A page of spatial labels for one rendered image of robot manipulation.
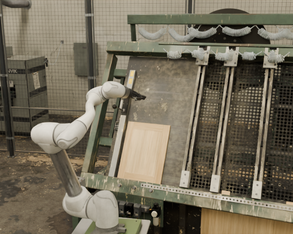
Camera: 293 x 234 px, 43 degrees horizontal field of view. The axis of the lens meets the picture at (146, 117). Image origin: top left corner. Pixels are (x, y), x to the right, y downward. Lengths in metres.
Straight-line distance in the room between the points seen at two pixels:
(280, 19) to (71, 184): 2.28
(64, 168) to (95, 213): 0.37
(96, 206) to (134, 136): 0.88
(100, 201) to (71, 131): 0.56
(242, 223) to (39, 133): 1.76
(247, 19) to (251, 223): 1.77
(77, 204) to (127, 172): 0.71
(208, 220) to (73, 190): 1.23
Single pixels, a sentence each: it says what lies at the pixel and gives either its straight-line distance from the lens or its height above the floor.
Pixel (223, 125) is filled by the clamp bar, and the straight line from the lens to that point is 2.99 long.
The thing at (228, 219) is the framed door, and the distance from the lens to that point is 3.18.
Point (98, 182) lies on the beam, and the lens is 3.16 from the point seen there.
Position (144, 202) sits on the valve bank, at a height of 0.76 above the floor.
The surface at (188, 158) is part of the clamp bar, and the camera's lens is 2.94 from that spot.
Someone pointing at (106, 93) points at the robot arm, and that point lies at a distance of 2.53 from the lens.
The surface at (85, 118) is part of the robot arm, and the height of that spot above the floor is 1.59.
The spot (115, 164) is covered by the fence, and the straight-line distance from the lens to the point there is 3.14.
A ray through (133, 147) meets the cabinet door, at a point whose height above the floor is 1.12.
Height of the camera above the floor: 2.17
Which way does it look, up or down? 15 degrees down
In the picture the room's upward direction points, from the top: straight up
